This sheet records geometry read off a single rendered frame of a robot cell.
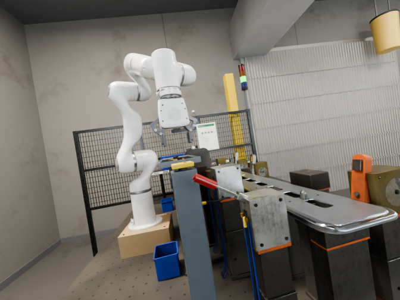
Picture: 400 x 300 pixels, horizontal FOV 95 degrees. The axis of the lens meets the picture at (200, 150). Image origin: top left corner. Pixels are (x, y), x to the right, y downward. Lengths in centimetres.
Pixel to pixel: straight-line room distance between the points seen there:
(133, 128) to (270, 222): 82
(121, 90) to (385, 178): 106
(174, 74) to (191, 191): 39
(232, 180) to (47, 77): 369
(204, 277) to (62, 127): 345
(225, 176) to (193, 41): 324
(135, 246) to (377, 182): 99
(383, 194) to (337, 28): 444
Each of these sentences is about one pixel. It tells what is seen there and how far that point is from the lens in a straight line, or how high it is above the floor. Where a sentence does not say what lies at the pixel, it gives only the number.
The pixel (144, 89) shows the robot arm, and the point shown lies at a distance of 108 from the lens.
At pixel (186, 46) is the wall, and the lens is 369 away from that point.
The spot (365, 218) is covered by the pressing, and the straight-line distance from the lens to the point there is 53.
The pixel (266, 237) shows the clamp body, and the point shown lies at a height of 97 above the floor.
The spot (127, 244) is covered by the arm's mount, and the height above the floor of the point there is 77.
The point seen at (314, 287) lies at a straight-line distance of 73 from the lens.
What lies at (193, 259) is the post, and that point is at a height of 91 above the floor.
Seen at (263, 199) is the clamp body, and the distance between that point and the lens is 45.
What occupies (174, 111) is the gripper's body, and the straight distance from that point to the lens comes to 64.
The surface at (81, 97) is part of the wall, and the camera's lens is 371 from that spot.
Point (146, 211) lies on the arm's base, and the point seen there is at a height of 89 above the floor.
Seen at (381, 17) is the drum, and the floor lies 289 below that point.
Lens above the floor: 120
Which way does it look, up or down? 1 degrees down
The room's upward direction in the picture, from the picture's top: 9 degrees counter-clockwise
